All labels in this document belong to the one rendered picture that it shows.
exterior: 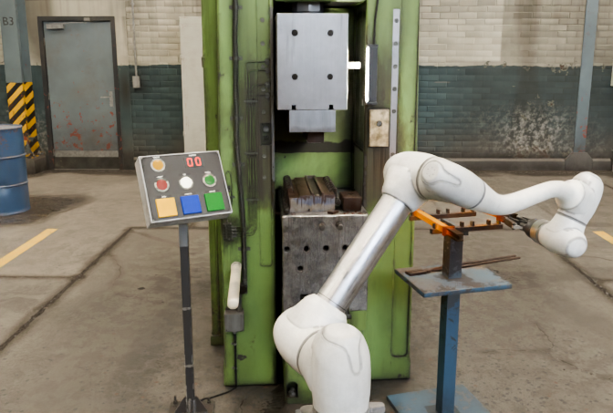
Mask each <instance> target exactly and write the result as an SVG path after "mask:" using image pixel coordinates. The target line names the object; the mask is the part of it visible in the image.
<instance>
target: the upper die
mask: <svg viewBox="0 0 613 413"><path fill-rule="evenodd" d="M285 123H286V126H287V128H288V130H289V132H336V110H335V109H332V108H329V110H295V108H294V107H293V106H292V110H285Z"/></svg>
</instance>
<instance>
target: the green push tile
mask: <svg viewBox="0 0 613 413"><path fill-rule="evenodd" d="M204 199H205V204H206V208H207V211H208V212H213V211H220V210H224V209H225V208H224V203H223V195H222V193H221V192H214V193H205V194H204Z"/></svg>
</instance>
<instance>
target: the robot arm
mask: <svg viewBox="0 0 613 413"><path fill-rule="evenodd" d="M383 177H384V183H383V186H382V196H381V198H380V199H379V201H378V203H377V204H376V206H375V207H374V209H373V211H372V212H371V214H370V215H369V217H368V218H367V220H366V221H365V222H364V224H363V225H362V227H361V228H360V230H359V231H358V233H357V235H356V236H355V238H354V239H353V241H352V242H351V244H350V245H349V247H348V248H347V250H346V251H345V252H344V254H343V255H342V257H341V258H340V260H339V261H338V263H337V265H336V266H335V268H334V270H333V271H332V273H331V274H330V276H329V277H328V279H327V280H326V281H325V283H324V284H323V286H322V287H321V289H320V290H319V292H318V293H317V294H310V295H307V296H305V298H304V299H303V300H301V301H300V302H299V303H298V304H297V305H295V306H294V307H291V308H289V309H287V310H286V311H284V312H283V313H282V314H281V315H280V316H279V317H278V318H277V320H276V322H275V325H274V331H273V336H274V341H275V346H276V348H277V350H278V352H279V354H280V355H281V357H282V358H283V359H284V360H285V361H286V362H287V364H288V365H290V366H291V367H292V368H293V369H294V370H295V371H296V372H297V373H299V374H300V375H302V376H303V378H304V379H305V381H306V383H307V385H308V387H309V389H310V391H312V397H313V405H305V406H303V407H301V408H300V413H384V412H385V407H384V404H383V403H382V402H369V395H370V380H371V371H370V355H369V348H368V345H367V343H366V340H365V338H364V336H363V335H362V334H361V333H360V332H359V330H358V329H357V328H355V327H354V326H352V325H349V324H347V317H346V315H344V314H345V312H346V311H347V309H348V307H349V306H350V304H351V303H352V301H353V300H354V298H355V296H356V295H357V293H358V291H359V290H360V288H361V287H362V285H363V284H364V283H365V282H366V280H367V278H368V277H369V275H370V273H371V272H372V270H373V269H374V267H375V266H376V264H377V263H378V261H379V259H380V257H381V256H382V254H384V252H385V251H386V249H387V248H388V246H389V245H390V242H391V241H392V239H393V238H394V236H395V235H396V233H397V232H398V230H399V229H400V227H401V225H402V224H403V223H404V221H405V220H406V218H407V217H408V215H409V214H410V212H415V211H417V210H418V209H419V208H420V207H421V206H422V205H423V204H424V203H425V202H427V201H428V200H433V201H441V202H445V203H451V204H453V205H456V206H460V207H463V208H465V209H468V210H473V211H478V212H484V213H488V214H492V215H501V217H500V220H502V221H504V224H505V225H507V226H508V227H510V228H512V230H513V231H514V230H516V228H517V229H520V230H521V231H523V232H525V234H526V235H527V236H528V237H529V238H531V239H532V240H533V241H534V242H535V243H538V244H540V245H542V246H544V247H545V248H546V249H547V250H548V251H549V252H551V253H554V254H557V255H560V256H563V257H567V258H577V257H579V256H581V255H582V254H583V253H584V252H585V251H586V249H587V239H586V237H585V235H584V230H585V228H586V226H587V223H588V222H589V220H590V219H591V218H592V216H593V214H594V213H595V211H596V209H597V207H598V204H599V202H600V200H601V197H602V193H603V182H602V180H601V179H600V178H599V177H598V176H597V175H595V174H593V173H591V172H587V171H586V172H581V173H579V174H578V175H577V176H575V177H574V178H573V180H569V181H547V182H544V183H541V184H538V185H535V186H533V187H530V188H527V189H524V190H521V191H517V192H514V193H511V194H507V195H499V194H497V193H496V192H495V191H493V190H492V189H491V188H490V187H489V186H488V185H487V184H486V183H485V182H484V181H483V180H481V179H480V178H479V177H477V176H476V175H475V174H474V173H472V172H471V171H469V170H467V169H465V168H464V167H462V166H460V165H458V164H456V163H453V162H451V161H449V160H446V159H443V158H440V157H436V156H434V155H431V154H428V153H423V152H417V151H405V152H402V153H398V154H396V155H394V156H392V157H391V158H390V159H389V160H388V161H387V162H386V164H385V166H384V170H383ZM554 197H555V199H556V204H557V206H558V207H559V208H558V210H557V213H556V215H555V216H554V218H553V219H552V220H551V221H548V220H544V219H542V220H539V219H531V218H527V217H524V216H523V217H520V216H517V217H516V219H515V218H512V216H511V215H509V214H511V213H515V212H519V211H521V210H523V209H526V208H528V207H530V206H533V205H535V204H538V203H539V202H541V201H545V200H548V199H550V198H554Z"/></svg>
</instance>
